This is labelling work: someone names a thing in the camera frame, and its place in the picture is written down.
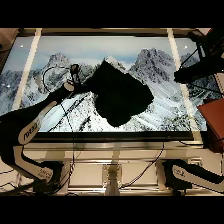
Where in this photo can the dark blue jeans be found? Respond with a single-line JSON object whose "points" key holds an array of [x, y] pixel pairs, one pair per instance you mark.
{"points": [[121, 95]]}

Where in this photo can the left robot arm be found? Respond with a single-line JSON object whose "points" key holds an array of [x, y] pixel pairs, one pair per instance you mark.
{"points": [[31, 123]]}

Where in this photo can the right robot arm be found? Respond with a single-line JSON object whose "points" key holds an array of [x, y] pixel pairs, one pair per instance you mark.
{"points": [[200, 70]]}

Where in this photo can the red garment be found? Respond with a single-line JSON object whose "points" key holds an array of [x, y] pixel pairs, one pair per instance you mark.
{"points": [[213, 116]]}

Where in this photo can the silver frame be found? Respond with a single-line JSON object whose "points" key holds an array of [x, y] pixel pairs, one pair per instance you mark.
{"points": [[112, 181]]}

